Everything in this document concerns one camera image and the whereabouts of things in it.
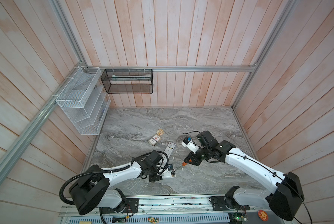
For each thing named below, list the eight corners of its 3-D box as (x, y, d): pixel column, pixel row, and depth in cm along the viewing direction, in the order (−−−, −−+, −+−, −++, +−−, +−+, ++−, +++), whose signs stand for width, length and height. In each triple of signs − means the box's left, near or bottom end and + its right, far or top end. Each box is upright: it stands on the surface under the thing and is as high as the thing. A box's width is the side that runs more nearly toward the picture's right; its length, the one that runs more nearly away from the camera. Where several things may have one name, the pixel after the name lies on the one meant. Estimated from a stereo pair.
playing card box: (148, 142, 101) (147, 141, 99) (156, 134, 105) (155, 133, 103) (154, 147, 98) (154, 145, 97) (162, 139, 103) (162, 137, 101)
